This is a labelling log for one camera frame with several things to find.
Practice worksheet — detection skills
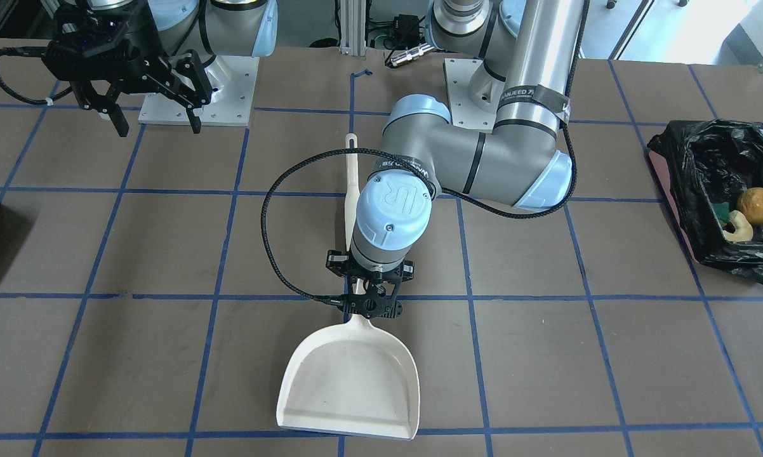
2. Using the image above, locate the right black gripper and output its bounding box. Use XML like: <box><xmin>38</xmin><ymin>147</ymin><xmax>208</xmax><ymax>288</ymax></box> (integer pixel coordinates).
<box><xmin>42</xmin><ymin>1</ymin><xmax>211</xmax><ymax>138</ymax></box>

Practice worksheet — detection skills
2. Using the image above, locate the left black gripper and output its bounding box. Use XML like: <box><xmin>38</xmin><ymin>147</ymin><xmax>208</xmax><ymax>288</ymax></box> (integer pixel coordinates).
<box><xmin>326</xmin><ymin>249</ymin><xmax>415</xmax><ymax>319</ymax></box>

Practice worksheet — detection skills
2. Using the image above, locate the black bag lined bin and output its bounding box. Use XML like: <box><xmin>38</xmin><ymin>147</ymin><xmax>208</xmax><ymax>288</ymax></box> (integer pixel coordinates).
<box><xmin>647</xmin><ymin>119</ymin><xmax>763</xmax><ymax>284</ymax></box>

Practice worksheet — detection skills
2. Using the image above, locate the white hand brush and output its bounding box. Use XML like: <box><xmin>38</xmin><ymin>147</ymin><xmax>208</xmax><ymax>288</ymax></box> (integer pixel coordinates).
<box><xmin>343</xmin><ymin>133</ymin><xmax>361</xmax><ymax>249</ymax></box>

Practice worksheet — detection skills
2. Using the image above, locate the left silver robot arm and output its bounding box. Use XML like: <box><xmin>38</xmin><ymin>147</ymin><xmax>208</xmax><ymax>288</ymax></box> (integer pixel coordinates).
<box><xmin>315</xmin><ymin>1</ymin><xmax>588</xmax><ymax>318</ymax></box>

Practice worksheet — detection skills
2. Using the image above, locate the beige arch-shaped trash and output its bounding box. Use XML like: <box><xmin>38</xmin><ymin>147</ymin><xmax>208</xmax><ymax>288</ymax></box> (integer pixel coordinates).
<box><xmin>722</xmin><ymin>210</ymin><xmax>755</xmax><ymax>242</ymax></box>

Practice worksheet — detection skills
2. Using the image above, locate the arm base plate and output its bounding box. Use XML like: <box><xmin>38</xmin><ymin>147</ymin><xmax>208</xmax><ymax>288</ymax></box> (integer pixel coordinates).
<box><xmin>138</xmin><ymin>56</ymin><xmax>260</xmax><ymax>127</ymax></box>
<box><xmin>444</xmin><ymin>58</ymin><xmax>504</xmax><ymax>133</ymax></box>

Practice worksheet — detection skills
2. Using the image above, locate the yellow potato-like trash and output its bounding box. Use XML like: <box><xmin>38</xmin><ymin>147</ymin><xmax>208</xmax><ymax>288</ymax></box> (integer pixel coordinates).
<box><xmin>736</xmin><ymin>187</ymin><xmax>763</xmax><ymax>226</ymax></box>

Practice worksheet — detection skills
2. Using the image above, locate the black braided cable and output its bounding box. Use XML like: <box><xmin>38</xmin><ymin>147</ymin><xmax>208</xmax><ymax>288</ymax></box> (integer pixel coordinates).
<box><xmin>0</xmin><ymin>48</ymin><xmax>77</xmax><ymax>107</ymax></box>
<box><xmin>261</xmin><ymin>147</ymin><xmax>573</xmax><ymax>305</ymax></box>

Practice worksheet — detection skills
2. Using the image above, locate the beige plastic dustpan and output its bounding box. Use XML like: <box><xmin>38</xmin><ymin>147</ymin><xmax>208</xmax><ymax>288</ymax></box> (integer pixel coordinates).
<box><xmin>276</xmin><ymin>315</ymin><xmax>420</xmax><ymax>440</ymax></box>

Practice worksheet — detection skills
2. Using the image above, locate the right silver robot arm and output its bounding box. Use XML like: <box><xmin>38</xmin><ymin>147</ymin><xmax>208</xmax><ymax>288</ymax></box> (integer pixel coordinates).
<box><xmin>42</xmin><ymin>1</ymin><xmax>278</xmax><ymax>136</ymax></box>

